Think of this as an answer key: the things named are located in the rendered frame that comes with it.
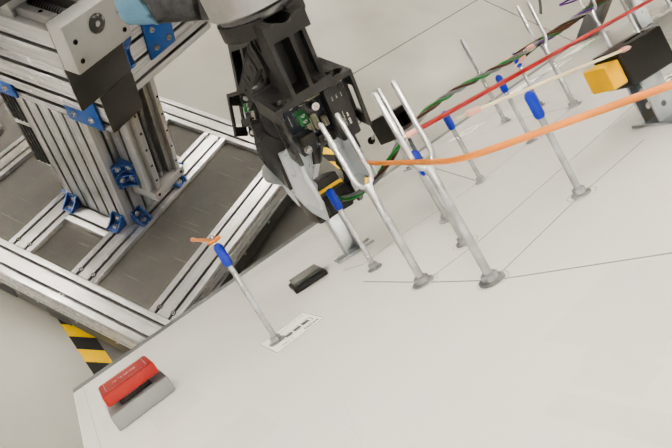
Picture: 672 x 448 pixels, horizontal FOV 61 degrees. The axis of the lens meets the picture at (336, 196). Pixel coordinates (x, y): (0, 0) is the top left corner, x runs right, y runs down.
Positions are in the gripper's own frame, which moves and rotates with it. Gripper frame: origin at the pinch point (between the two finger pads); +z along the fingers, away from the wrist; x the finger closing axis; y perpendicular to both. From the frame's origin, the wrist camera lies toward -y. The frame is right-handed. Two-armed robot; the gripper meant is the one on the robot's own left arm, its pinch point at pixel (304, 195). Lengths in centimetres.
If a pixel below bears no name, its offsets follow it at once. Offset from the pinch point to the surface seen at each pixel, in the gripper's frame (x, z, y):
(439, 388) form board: 29.3, 9.2, 35.4
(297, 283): 5.5, 8.5, 12.8
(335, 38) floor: -92, -66, -192
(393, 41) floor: -68, -59, -205
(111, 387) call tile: -4.3, 12.7, 29.6
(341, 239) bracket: 8.2, 5.3, 6.7
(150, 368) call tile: -1.7, 11.9, 27.2
